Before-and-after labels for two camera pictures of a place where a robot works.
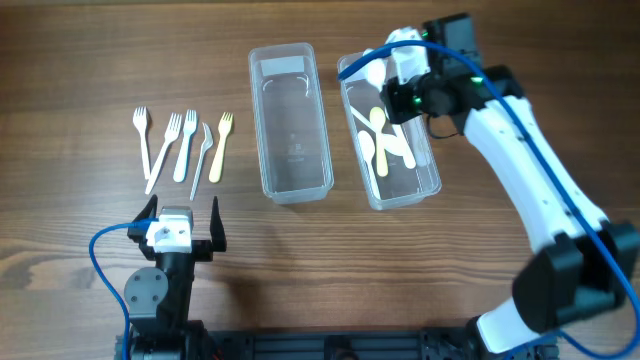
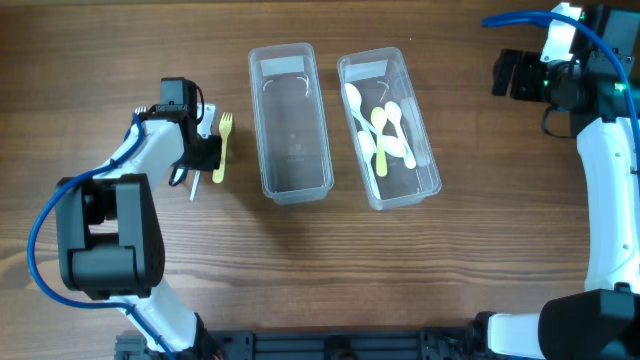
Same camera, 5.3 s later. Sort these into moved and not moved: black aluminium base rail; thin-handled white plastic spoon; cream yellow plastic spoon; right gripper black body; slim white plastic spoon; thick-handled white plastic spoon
Moved: slim white plastic spoon; right gripper black body
Not moved: black aluminium base rail; cream yellow plastic spoon; thick-handled white plastic spoon; thin-handled white plastic spoon
